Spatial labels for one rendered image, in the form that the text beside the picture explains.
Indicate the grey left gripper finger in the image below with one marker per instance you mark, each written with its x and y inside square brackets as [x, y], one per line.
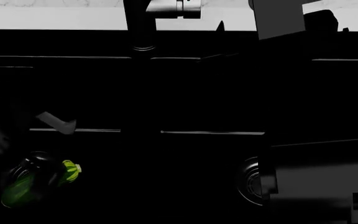
[59, 124]

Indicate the green zucchini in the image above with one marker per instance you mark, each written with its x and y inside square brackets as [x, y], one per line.
[17, 193]

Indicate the round black sink drain strainer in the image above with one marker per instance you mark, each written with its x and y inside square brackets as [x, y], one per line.
[40, 161]
[250, 180]

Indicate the black double kitchen sink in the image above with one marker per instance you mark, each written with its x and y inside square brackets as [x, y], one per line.
[172, 98]

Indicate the black kitchen faucet silver head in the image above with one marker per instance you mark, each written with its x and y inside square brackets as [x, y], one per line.
[140, 21]

